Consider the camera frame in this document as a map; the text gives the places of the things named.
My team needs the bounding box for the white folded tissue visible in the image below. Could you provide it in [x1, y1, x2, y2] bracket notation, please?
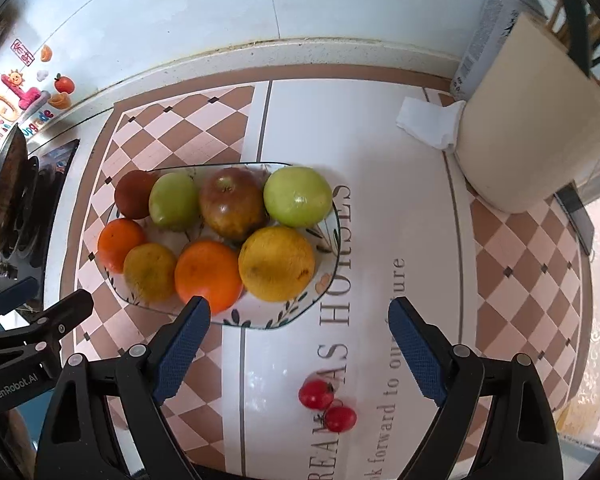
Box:
[396, 98, 466, 153]

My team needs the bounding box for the large orange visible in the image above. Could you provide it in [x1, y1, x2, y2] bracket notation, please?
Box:
[174, 240, 244, 315]

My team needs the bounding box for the large green apple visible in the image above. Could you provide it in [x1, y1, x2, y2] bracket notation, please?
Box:
[263, 166, 332, 228]

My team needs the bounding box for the black wok pan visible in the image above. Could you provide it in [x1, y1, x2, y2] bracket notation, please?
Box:
[0, 125, 38, 253]

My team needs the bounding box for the dark red plum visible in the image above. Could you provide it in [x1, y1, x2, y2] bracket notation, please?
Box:
[114, 170, 159, 220]

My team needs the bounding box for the teal handled knife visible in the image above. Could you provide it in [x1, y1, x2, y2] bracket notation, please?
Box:
[562, 0, 592, 77]

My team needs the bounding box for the beige cylindrical utensil holder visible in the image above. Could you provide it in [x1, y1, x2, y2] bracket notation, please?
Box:
[455, 14, 600, 214]

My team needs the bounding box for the checkered brown pink mat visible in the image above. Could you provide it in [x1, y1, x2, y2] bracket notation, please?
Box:
[46, 65, 590, 479]

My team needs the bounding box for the small green apple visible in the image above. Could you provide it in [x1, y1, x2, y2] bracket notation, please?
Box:
[148, 171, 199, 232]

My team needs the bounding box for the silver spray can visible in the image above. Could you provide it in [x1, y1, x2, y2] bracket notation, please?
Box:
[451, 0, 546, 101]

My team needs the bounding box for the yellow round fruit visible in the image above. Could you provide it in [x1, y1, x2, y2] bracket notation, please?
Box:
[238, 226, 315, 302]

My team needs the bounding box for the yellow bumpy citrus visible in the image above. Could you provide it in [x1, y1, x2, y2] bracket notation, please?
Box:
[123, 243, 176, 304]

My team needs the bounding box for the small orange tangerine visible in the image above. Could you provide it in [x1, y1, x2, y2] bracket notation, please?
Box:
[96, 218, 147, 274]

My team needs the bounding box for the red brown apple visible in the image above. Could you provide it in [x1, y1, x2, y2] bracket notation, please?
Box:
[199, 167, 268, 243]

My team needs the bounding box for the red cherry tomato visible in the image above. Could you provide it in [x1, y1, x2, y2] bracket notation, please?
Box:
[298, 378, 335, 412]
[323, 404, 358, 434]

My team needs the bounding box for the black induction cooktop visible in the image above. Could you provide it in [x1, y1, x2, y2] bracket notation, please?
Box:
[0, 139, 80, 320]

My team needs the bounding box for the wooden chopsticks bundle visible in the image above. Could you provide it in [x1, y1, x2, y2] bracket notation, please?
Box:
[546, 0, 600, 91]

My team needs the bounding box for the black smartphone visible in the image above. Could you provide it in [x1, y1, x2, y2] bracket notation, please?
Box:
[555, 183, 595, 256]

